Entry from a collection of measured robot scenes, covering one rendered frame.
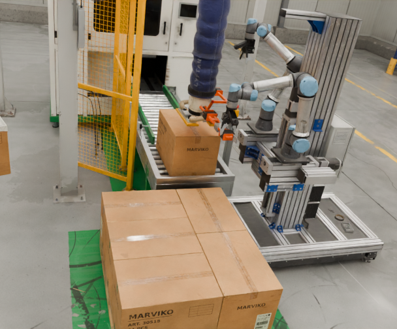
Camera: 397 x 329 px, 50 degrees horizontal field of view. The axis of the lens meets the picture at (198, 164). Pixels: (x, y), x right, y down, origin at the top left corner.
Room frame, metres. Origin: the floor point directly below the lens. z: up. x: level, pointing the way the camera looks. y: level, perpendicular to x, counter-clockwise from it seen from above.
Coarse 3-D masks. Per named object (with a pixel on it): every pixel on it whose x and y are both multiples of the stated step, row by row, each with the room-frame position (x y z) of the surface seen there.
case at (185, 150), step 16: (160, 112) 3.64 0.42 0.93; (176, 112) 3.66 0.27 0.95; (160, 128) 3.59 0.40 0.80; (176, 128) 3.30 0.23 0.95; (192, 128) 3.35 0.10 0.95; (208, 128) 3.40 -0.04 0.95; (160, 144) 3.54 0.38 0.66; (176, 144) 3.13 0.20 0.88; (192, 144) 3.18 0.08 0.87; (208, 144) 3.24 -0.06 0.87; (176, 160) 3.14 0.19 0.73; (192, 160) 3.19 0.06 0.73; (208, 160) 3.24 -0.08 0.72
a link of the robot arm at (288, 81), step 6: (300, 72) 2.88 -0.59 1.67; (306, 72) 2.85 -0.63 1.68; (276, 78) 2.88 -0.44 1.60; (282, 78) 2.88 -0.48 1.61; (288, 78) 2.87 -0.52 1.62; (294, 78) 2.86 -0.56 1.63; (246, 84) 2.86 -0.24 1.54; (252, 84) 2.86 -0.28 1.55; (258, 84) 2.85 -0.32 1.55; (264, 84) 2.85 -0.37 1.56; (270, 84) 2.85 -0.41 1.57; (276, 84) 2.85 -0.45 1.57; (282, 84) 2.86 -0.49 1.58; (288, 84) 2.86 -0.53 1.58; (294, 84) 2.86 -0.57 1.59; (258, 90) 2.85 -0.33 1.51; (264, 90) 2.85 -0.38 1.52
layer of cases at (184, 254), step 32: (128, 192) 2.83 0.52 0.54; (160, 192) 2.90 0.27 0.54; (192, 192) 2.97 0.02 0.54; (128, 224) 2.42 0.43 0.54; (160, 224) 2.47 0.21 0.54; (192, 224) 2.53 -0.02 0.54; (224, 224) 2.59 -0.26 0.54; (128, 256) 2.09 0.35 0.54; (160, 256) 2.14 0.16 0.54; (192, 256) 2.18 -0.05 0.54; (224, 256) 2.23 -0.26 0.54; (256, 256) 2.28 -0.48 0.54; (128, 288) 1.82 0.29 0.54; (160, 288) 1.85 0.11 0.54; (192, 288) 1.89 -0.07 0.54; (224, 288) 1.93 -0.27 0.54; (256, 288) 1.97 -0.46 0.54; (128, 320) 1.67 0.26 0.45; (160, 320) 1.74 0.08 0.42; (192, 320) 1.81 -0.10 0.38; (224, 320) 1.88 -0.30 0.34; (256, 320) 1.96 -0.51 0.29
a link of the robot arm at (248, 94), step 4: (244, 88) 2.79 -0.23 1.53; (248, 88) 2.77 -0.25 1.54; (244, 92) 2.71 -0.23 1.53; (248, 92) 2.72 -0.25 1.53; (252, 92) 2.72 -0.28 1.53; (256, 92) 2.73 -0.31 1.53; (244, 96) 2.71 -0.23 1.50; (248, 96) 2.71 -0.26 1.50; (252, 96) 2.71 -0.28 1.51; (256, 96) 2.72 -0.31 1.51; (248, 100) 2.72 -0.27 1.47; (252, 100) 2.72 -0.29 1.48
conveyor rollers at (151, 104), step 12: (144, 96) 5.09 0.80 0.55; (156, 96) 5.21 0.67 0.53; (144, 108) 4.71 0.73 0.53; (156, 108) 4.76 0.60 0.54; (168, 108) 4.82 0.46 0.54; (156, 120) 4.40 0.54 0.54; (144, 132) 4.01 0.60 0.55; (156, 132) 4.05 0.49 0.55; (156, 156) 3.51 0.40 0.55; (216, 168) 3.44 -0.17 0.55
